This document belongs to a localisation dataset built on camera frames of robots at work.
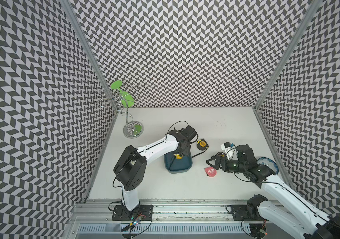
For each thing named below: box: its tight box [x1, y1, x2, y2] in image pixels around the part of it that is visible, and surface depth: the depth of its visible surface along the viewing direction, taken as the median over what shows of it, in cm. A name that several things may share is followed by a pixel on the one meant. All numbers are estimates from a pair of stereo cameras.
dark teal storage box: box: [163, 151, 193, 175], surface depth 90 cm
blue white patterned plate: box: [257, 156, 279, 175], surface depth 88 cm
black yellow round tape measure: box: [196, 138, 209, 151], surface depth 97 cm
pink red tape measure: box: [203, 166, 217, 178], surface depth 86 cm
